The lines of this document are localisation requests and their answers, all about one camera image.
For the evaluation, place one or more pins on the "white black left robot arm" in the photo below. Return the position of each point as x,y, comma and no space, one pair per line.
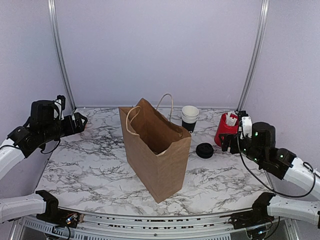
45,124

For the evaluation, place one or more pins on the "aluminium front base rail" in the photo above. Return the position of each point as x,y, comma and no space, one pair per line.
230,225

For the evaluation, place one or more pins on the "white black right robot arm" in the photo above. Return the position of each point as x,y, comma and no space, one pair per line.
257,142

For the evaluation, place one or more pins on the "aluminium frame post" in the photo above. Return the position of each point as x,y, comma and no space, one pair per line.
59,53
261,28

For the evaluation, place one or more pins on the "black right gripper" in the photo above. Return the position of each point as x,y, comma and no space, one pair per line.
226,143

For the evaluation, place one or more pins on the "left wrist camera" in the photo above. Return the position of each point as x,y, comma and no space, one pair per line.
59,107

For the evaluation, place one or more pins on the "right aluminium frame post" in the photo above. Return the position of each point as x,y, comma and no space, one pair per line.
261,28

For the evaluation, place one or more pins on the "red ribbed plastic cup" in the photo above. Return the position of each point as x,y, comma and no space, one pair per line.
223,128

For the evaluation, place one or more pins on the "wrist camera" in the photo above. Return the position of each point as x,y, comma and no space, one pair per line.
59,107
245,125

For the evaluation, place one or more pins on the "white sticks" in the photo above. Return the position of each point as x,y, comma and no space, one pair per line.
231,119

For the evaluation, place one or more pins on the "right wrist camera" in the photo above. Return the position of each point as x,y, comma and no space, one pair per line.
245,125

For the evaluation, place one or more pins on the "stack of black paper cups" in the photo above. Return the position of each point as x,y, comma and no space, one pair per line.
189,116

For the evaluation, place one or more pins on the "left aluminium frame post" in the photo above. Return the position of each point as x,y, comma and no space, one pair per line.
59,53

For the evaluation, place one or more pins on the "brown paper bag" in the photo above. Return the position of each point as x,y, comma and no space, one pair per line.
159,155

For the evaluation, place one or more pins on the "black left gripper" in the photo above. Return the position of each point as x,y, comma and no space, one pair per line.
71,129

